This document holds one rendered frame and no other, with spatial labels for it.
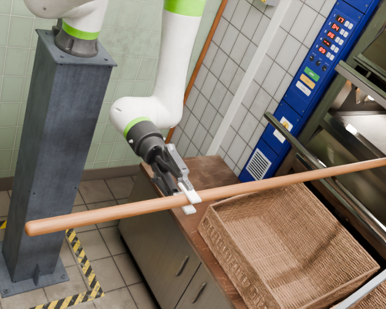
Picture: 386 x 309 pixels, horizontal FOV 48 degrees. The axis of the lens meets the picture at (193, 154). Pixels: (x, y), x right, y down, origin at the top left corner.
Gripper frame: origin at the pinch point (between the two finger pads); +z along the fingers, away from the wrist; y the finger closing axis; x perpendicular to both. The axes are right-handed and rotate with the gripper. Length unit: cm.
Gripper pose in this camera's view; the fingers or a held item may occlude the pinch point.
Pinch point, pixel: (187, 197)
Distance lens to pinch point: 109.1
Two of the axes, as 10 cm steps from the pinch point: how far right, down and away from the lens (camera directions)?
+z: 5.1, 6.5, -5.6
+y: -3.5, 7.6, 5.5
